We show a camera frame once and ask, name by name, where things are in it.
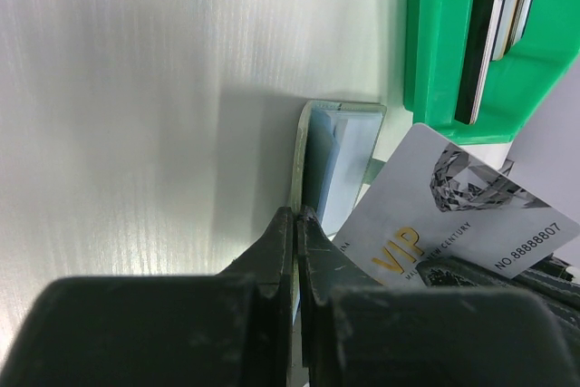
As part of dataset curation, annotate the stack of cards in bin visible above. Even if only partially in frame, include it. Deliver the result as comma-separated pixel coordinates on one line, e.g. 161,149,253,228
455,0,534,125

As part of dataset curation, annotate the green plastic card bin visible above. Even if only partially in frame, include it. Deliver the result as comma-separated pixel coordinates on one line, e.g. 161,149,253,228
403,0,579,145

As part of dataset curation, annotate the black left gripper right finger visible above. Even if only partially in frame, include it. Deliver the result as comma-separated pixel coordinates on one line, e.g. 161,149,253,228
295,208,579,386

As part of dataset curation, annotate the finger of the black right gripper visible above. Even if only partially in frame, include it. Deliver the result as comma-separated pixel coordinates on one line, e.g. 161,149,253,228
417,255,579,342

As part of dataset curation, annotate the white card edge-on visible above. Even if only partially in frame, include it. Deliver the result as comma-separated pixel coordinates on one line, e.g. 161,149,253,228
333,124,579,287

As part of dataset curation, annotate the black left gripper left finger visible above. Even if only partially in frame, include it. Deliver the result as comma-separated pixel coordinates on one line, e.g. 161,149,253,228
1,208,294,386

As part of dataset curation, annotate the sage green leather card holder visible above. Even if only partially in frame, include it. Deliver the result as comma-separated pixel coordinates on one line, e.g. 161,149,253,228
289,99,389,315

